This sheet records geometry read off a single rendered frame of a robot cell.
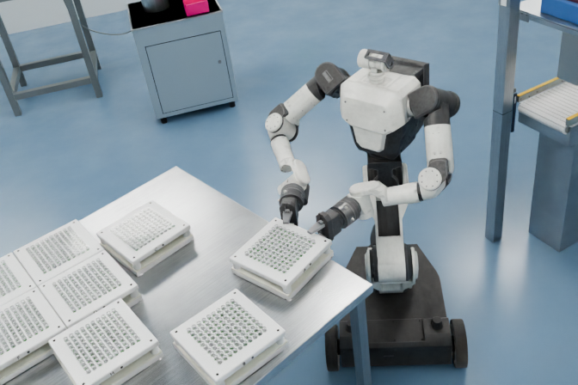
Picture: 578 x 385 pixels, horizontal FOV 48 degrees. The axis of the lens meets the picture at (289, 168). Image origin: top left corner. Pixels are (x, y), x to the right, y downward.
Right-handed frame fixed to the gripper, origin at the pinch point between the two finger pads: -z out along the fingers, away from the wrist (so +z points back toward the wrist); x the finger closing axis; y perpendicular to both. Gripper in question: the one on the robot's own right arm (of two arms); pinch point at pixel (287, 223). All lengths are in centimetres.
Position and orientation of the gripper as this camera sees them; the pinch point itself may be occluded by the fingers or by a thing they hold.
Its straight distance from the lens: 225.5
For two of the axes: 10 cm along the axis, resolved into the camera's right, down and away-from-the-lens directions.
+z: 1.1, -5.8, 8.1
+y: -9.9, 0.4, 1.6
